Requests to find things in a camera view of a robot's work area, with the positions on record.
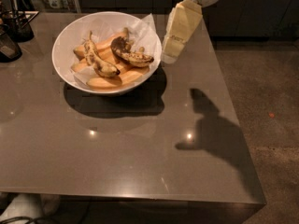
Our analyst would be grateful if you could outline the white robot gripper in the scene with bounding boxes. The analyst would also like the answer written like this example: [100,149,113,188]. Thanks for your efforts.
[162,0,219,63]

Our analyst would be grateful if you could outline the dark bruised banana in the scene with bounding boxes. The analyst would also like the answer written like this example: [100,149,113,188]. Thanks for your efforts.
[110,36,154,67]

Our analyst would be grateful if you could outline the white ceramic bowl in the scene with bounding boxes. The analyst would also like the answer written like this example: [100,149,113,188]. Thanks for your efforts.
[52,12,162,96]

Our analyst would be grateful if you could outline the spotted banana left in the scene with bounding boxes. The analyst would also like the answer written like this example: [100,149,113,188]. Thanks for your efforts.
[83,32,121,77]

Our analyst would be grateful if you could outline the dark cabinet fronts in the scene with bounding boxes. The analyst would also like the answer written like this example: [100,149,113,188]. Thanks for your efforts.
[78,0,299,39]

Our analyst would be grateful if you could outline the orange plantain front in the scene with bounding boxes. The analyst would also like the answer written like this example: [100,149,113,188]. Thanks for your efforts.
[87,67,150,90]

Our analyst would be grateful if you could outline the orange plantain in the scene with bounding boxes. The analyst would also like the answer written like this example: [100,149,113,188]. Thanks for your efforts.
[71,49,133,74]
[73,28,129,59]
[87,67,150,90]

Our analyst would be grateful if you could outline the orange plantain middle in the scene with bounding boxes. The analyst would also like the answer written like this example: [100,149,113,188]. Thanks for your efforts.
[71,49,133,74]

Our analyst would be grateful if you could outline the orange plantain back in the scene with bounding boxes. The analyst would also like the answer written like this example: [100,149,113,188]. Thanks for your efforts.
[73,28,129,59]

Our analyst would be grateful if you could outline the black utensil holder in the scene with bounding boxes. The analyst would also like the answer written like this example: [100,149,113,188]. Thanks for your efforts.
[1,0,34,43]

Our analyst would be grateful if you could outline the dark appliance at left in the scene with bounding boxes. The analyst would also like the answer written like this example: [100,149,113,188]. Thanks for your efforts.
[0,24,22,63]

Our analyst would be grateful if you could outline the white object under table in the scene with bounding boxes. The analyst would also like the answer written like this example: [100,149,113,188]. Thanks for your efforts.
[0,194,61,224]

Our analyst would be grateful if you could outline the black cable on floor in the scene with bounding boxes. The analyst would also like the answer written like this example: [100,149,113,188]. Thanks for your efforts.
[0,216,60,224]

